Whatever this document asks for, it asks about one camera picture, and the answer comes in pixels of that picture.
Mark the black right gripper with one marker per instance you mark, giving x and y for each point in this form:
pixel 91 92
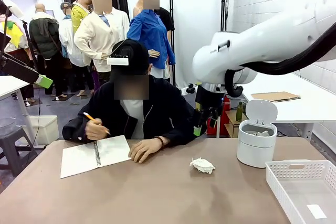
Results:
pixel 208 100

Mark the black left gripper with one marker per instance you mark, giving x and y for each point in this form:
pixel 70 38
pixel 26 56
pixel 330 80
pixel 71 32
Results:
pixel 3 41

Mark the white paper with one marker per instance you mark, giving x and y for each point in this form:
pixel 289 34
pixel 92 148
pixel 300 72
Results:
pixel 261 133
pixel 202 165

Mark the yellow pencil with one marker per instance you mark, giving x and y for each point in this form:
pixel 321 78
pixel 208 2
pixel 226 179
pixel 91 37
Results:
pixel 90 117

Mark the white spiral notebook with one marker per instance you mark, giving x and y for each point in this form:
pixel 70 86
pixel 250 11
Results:
pixel 78 158

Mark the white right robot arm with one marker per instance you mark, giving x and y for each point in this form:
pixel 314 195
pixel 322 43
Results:
pixel 275 37

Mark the person's right forearm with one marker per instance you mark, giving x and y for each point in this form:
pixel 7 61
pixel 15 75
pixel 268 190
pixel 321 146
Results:
pixel 73 129

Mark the person's left forearm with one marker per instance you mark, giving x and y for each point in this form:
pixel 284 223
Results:
pixel 178 137

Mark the person's left hand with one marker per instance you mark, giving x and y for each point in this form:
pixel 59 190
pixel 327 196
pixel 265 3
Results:
pixel 144 149

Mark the person's right hand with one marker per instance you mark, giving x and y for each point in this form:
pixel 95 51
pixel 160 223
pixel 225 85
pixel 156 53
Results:
pixel 94 130

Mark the white desk with legs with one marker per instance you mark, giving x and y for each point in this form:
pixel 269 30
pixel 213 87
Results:
pixel 10 83

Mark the wooden shelf crate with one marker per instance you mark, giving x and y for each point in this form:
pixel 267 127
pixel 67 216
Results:
pixel 231 127

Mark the black tripod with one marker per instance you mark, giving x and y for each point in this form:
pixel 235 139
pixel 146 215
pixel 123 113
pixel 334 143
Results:
pixel 27 35

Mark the mannequin in colourful clothes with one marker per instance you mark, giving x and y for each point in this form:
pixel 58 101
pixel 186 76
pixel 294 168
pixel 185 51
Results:
pixel 13 35

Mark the green glass bottle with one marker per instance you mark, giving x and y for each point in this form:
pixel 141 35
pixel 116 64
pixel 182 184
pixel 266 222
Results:
pixel 239 112

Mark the person in black jacket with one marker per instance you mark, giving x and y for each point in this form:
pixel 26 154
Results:
pixel 162 103

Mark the white lidded trash can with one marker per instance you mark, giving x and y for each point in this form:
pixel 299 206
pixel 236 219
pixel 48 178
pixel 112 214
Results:
pixel 253 150

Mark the mannequin with grey cap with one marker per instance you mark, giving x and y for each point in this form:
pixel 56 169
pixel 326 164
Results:
pixel 68 37

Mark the clear plastic container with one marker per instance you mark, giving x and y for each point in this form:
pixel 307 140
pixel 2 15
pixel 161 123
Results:
pixel 6 123

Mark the white storage bin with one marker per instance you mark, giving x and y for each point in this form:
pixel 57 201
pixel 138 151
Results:
pixel 47 129

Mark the grey plastic stool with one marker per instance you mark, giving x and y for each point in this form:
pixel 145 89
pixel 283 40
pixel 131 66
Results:
pixel 15 137

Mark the brown cardboard sheet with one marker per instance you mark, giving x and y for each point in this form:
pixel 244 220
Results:
pixel 275 96

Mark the mannequin in yellow jacket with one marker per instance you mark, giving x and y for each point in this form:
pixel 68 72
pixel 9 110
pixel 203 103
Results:
pixel 77 15

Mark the mannequin in cream jacket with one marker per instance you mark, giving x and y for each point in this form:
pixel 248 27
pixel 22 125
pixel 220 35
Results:
pixel 92 32

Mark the black baseball cap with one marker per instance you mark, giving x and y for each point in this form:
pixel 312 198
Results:
pixel 139 58

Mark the large white table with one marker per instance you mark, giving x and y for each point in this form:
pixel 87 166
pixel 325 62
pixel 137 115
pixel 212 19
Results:
pixel 302 108

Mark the white perforated plastic basket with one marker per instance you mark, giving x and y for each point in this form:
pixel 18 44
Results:
pixel 288 182

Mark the mannequin in blue shirt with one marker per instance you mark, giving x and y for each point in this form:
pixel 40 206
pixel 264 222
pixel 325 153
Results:
pixel 149 30

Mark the mannequin in black t-shirt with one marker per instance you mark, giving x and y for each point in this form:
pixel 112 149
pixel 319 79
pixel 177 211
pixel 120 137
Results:
pixel 166 19

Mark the white paper label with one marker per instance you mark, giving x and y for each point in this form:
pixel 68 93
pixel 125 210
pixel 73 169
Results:
pixel 316 211

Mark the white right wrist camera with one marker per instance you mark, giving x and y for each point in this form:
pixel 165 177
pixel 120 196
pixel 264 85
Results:
pixel 190 89

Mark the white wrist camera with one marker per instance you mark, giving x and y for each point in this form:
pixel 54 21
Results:
pixel 190 89
pixel 13 7

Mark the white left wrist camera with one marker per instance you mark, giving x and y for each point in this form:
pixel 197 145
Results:
pixel 13 7

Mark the white head-mounted camera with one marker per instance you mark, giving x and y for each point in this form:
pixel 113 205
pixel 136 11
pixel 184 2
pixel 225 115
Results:
pixel 118 61

